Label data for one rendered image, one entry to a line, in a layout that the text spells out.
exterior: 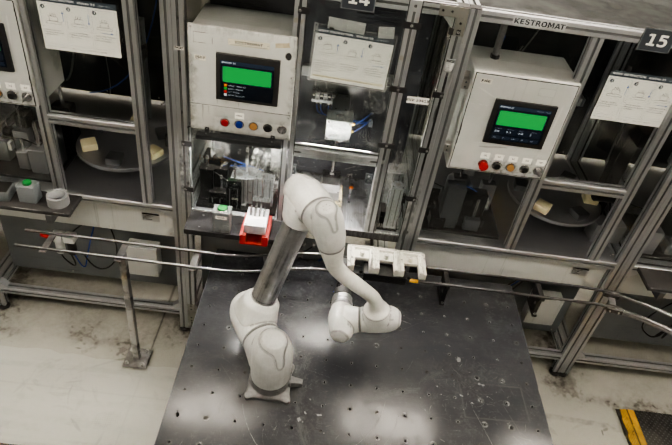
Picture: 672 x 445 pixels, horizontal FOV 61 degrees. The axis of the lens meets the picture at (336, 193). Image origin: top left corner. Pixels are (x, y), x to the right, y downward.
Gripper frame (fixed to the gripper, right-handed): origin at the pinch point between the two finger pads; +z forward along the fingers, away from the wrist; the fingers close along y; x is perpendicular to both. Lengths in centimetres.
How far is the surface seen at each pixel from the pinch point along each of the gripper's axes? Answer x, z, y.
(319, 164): 17, 64, 9
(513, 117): -58, 17, 76
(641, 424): -176, -7, -87
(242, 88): 51, 17, 72
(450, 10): -23, 20, 113
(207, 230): 64, 8, 3
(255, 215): 42.3, 10.0, 13.7
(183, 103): 76, 21, 60
